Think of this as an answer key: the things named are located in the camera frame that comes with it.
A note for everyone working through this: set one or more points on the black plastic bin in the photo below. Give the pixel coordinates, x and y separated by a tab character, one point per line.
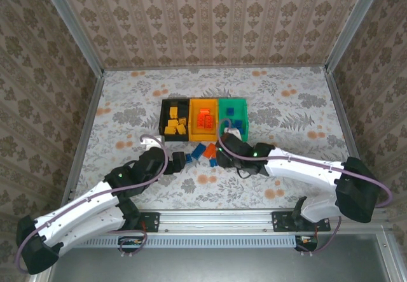
165	107

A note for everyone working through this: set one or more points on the green plastic bin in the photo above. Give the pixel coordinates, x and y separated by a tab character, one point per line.
240	107

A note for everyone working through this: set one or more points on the aluminium mounting rail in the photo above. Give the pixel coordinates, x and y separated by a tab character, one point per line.
216	221

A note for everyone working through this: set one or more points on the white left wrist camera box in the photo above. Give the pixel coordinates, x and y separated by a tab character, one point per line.
149	142

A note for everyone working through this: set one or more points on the large light blue lego brick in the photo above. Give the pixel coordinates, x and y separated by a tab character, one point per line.
198	151

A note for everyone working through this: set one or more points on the orange lego brick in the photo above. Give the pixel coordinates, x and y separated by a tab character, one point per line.
201	118
210	122
210	151

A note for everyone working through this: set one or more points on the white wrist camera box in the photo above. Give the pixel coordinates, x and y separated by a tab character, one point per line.
233	132
149	142

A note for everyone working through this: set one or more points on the floral patterned tablecloth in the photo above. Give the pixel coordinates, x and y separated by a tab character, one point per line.
270	110

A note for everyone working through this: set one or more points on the aluminium frame corner post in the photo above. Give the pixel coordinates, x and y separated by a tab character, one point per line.
353	24
71	24

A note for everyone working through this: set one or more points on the grey metal sheet panel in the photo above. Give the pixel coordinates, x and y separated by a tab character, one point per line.
222	266

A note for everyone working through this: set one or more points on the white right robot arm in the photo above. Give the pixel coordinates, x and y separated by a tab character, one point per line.
302	167

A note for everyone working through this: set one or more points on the aluminium frame side rail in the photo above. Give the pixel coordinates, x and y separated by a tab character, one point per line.
86	135
341	113

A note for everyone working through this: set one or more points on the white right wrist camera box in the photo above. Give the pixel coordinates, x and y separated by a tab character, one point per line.
233	132

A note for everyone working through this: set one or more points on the dark blue lego brick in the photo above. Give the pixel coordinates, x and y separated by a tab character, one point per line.
189	158

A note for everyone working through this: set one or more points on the yellow plastic bin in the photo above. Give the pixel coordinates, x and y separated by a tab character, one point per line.
195	107

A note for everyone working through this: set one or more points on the yellow lego brick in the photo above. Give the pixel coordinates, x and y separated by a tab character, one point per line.
173	111
182	121
172	123
181	129
169	130

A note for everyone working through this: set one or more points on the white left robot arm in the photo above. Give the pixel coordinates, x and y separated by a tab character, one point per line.
79	205

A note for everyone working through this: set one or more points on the small light blue lego brick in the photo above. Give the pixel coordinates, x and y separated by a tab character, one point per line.
213	162

